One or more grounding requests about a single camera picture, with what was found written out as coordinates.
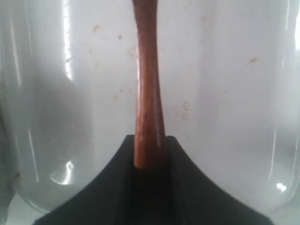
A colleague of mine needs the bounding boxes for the brown wooden spoon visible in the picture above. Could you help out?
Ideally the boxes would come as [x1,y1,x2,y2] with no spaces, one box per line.
[133,0,167,170]

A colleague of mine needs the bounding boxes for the white plastic tray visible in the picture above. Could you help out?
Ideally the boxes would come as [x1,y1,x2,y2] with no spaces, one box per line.
[0,0,300,213]

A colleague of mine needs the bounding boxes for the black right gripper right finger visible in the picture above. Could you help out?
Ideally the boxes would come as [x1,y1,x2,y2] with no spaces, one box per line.
[164,135,275,225]

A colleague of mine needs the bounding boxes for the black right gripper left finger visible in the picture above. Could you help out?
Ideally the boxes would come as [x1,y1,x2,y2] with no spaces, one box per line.
[35,135,138,225]

